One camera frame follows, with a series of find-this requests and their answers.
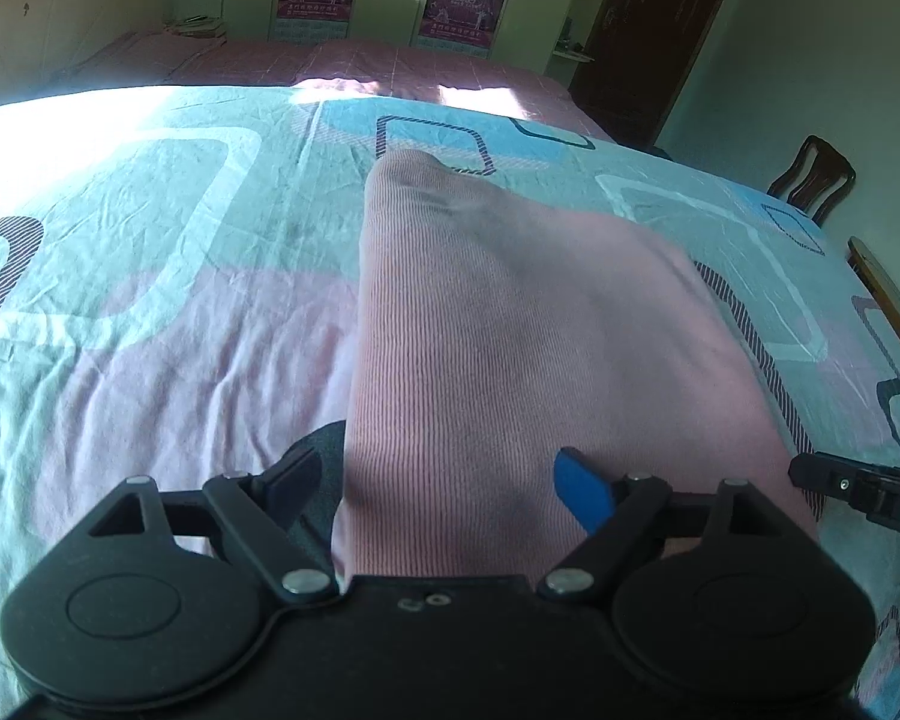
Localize pink checked bed sheet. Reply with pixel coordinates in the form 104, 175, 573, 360
67, 31, 616, 142

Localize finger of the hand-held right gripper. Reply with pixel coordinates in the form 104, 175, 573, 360
787, 451, 872, 500

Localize corner wall shelves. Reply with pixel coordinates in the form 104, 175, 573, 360
553, 0, 617, 65

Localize patterned teal bed sheet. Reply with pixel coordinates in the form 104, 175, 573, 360
0, 82, 900, 720

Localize dark wooden chair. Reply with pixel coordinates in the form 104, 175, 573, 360
766, 135, 857, 226

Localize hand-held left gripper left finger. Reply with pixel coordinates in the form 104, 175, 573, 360
90, 424, 346, 601

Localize wooden bed frame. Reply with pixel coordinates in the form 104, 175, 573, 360
847, 236, 900, 385

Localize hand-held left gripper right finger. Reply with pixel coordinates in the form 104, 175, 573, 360
536, 448, 788, 598

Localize stack of books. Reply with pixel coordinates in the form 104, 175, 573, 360
166, 13, 230, 40

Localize dark wooden door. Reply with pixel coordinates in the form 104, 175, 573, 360
570, 0, 745, 152

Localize pink knit sweater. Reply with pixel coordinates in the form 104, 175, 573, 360
331, 150, 820, 590

